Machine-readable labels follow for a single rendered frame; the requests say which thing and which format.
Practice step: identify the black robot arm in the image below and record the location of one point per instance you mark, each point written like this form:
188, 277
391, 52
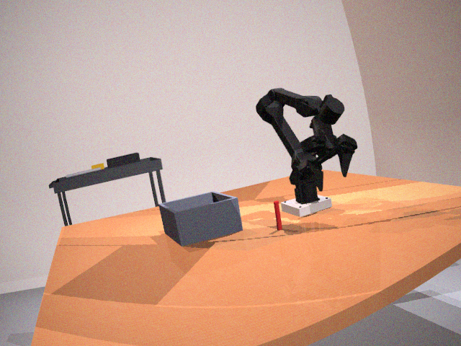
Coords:
326, 112

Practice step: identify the red peg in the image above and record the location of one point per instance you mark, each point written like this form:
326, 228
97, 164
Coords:
277, 213

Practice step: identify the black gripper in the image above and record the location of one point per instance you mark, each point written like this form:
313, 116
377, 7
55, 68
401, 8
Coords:
343, 146

